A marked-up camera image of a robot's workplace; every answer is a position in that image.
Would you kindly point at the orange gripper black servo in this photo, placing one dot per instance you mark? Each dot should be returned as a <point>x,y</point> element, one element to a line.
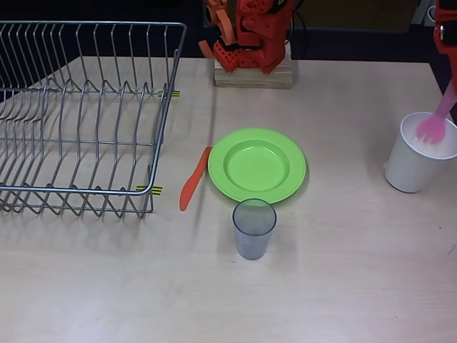
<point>443,62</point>

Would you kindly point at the pink plastic fork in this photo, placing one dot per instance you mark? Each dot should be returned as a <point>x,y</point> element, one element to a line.
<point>432,128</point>

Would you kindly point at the green plastic plate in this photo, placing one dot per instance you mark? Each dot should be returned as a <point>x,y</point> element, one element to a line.
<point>257,164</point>

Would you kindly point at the translucent grey plastic cup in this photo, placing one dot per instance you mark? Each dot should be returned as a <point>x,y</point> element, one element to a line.
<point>253,236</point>

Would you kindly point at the orange plastic knife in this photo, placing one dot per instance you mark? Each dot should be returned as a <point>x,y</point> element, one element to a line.
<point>194,178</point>

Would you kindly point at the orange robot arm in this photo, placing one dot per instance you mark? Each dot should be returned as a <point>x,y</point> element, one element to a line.
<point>264,35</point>

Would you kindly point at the brown partition board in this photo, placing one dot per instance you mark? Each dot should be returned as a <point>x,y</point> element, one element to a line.
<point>357,14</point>

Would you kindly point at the white paper cup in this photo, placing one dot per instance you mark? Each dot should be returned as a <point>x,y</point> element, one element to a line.
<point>410,171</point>

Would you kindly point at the stacked wooden base boards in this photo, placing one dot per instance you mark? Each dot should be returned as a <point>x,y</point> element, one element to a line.
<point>250,78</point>

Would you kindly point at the light orange clamp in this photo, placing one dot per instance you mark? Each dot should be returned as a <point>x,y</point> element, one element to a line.
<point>225,21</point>

